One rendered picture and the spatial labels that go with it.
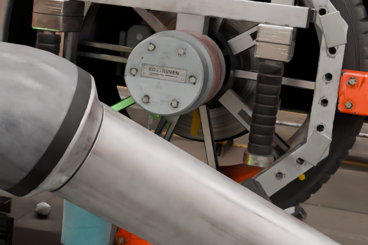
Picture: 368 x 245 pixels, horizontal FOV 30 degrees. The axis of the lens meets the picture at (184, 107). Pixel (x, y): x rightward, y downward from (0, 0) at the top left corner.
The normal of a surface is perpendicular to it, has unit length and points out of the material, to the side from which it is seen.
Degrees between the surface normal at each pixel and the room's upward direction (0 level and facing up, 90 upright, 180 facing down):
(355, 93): 90
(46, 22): 90
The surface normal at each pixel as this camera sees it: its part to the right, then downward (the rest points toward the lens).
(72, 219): -0.53, 0.11
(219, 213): 0.53, -0.10
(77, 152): 0.83, 0.44
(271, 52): -0.22, 0.11
